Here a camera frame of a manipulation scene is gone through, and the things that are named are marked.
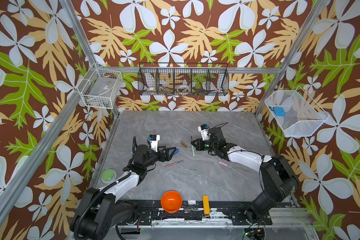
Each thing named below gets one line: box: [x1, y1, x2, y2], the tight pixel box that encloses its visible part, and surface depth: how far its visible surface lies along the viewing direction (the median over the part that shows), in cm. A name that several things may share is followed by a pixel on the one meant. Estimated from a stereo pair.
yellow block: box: [202, 195, 210, 215], surface depth 79 cm
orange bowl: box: [160, 190, 183, 214], surface depth 80 cm
